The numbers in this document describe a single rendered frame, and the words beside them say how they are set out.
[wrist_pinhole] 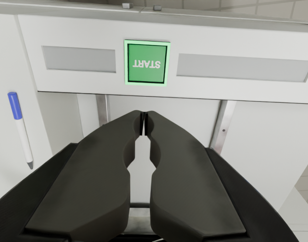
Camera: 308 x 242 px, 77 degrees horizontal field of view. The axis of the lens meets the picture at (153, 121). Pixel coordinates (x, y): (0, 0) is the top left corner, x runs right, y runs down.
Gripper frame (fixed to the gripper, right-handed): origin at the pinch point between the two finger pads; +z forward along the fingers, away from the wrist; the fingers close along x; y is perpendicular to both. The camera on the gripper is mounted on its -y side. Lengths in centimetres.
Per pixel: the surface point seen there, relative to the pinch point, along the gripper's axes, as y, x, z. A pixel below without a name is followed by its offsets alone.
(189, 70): 1.5, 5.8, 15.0
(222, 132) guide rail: 18.4, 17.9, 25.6
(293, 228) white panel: 58, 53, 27
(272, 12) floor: -6, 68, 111
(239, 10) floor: -5, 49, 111
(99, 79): 3.2, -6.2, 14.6
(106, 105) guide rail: 12.8, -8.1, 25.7
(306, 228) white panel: 58, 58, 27
